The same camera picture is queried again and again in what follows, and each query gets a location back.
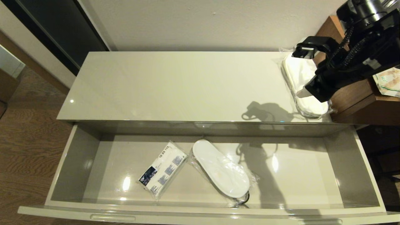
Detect white slippers plastic wrap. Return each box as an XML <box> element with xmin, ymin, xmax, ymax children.
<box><xmin>278</xmin><ymin>46</ymin><xmax>335</xmax><ymax>120</ymax></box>

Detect cream glossy wide drawer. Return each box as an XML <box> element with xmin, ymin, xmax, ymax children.
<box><xmin>17</xmin><ymin>122</ymin><xmax>400</xmax><ymax>225</ymax></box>

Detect brown wooden side table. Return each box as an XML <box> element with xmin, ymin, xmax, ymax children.
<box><xmin>313</xmin><ymin>16</ymin><xmax>400</xmax><ymax>126</ymax></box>

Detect patterned snack bag green trim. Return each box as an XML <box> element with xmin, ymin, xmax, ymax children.
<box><xmin>372</xmin><ymin>67</ymin><xmax>400</xmax><ymax>98</ymax></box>

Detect cream glossy low cabinet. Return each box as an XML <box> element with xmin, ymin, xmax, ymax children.
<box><xmin>56</xmin><ymin>51</ymin><xmax>360</xmax><ymax>138</ymax></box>

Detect white slippers flat in plastic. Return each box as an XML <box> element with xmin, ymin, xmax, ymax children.
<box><xmin>187</xmin><ymin>138</ymin><xmax>258</xmax><ymax>208</ymax></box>

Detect white printed plastic packet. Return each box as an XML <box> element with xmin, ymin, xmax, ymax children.
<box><xmin>138</xmin><ymin>142</ymin><xmax>188</xmax><ymax>201</ymax></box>

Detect dark glass door panel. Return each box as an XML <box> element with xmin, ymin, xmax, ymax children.
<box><xmin>0</xmin><ymin>0</ymin><xmax>110</xmax><ymax>76</ymax></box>

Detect white furniture panel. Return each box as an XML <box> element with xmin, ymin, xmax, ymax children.
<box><xmin>0</xmin><ymin>45</ymin><xmax>25</xmax><ymax>78</ymax></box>

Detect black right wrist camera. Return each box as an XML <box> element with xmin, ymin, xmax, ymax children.
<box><xmin>292</xmin><ymin>36</ymin><xmax>340</xmax><ymax>60</ymax></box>

